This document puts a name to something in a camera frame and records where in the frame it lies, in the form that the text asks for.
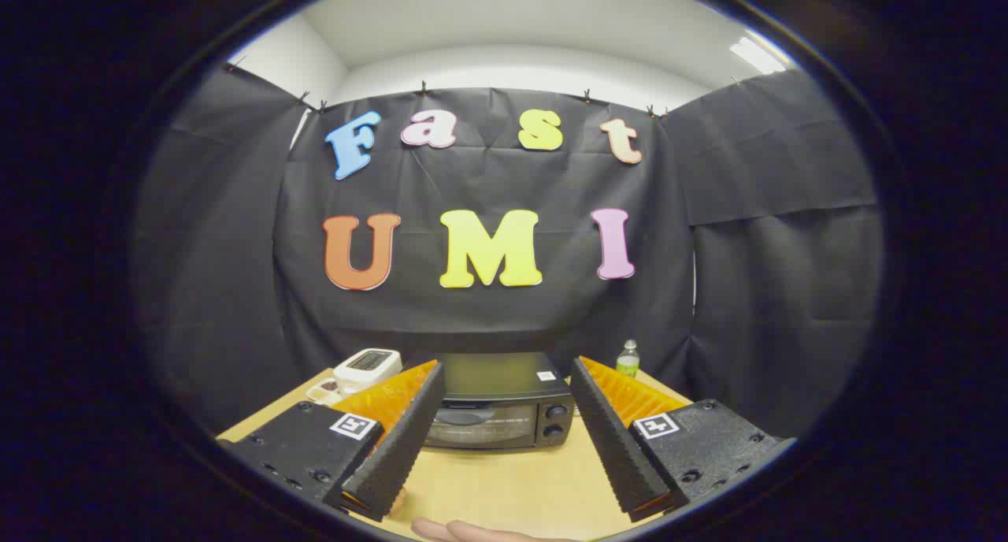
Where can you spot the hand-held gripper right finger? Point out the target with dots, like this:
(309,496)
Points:
(618,455)

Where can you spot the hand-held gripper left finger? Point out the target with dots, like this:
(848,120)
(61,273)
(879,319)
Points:
(402,455)

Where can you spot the green drink bottle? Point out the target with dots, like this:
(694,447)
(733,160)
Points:
(628,362)

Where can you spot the ceiling light panel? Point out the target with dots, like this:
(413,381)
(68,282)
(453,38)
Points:
(756,55)

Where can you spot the black toaster oven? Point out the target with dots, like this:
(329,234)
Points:
(504,416)

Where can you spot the white bread toaster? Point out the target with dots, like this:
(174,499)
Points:
(366,369)

